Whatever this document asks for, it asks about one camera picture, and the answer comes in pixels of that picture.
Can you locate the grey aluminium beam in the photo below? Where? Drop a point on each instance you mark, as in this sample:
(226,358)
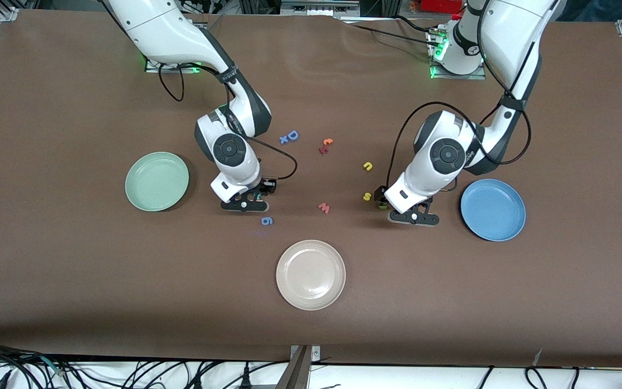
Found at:
(295,375)

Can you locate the grey metal frame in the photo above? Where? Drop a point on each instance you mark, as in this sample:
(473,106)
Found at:
(316,6)

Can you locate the light green plate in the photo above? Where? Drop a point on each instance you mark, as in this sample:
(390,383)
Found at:
(157,181)

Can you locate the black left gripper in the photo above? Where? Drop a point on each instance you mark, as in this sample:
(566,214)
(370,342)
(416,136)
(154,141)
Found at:
(380,193)

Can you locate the red box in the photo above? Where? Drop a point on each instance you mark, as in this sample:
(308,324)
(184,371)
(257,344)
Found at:
(440,5)

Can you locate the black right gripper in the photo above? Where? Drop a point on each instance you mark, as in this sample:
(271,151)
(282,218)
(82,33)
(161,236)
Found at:
(265,187)

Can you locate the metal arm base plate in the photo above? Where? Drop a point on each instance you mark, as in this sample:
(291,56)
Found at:
(151,69)
(462,77)

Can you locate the black power plug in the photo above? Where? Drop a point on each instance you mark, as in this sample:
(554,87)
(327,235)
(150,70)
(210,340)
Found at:
(4,380)
(245,378)

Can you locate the blue plate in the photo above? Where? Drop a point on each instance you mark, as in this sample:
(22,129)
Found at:
(493,210)

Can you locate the brown table cover sheet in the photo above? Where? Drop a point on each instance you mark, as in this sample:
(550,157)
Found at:
(73,297)

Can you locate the pink foam letter w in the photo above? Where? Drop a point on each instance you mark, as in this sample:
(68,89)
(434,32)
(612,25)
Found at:
(324,208)

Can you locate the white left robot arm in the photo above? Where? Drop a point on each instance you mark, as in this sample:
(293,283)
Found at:
(511,32)

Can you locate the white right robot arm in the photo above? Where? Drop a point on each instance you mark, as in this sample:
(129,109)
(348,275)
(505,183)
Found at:
(165,32)

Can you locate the blue foam letter D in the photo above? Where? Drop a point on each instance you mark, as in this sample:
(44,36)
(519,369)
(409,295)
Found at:
(289,135)

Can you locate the blue foam letter g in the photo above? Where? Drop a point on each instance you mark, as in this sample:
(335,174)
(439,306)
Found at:
(266,220)

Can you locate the silver metal bracket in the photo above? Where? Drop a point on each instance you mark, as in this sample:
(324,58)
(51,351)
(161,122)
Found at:
(315,354)

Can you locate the beige plate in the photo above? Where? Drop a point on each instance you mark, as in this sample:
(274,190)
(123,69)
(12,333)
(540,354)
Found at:
(311,275)

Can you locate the white paper scrap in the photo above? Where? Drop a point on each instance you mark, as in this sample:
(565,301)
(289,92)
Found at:
(537,356)

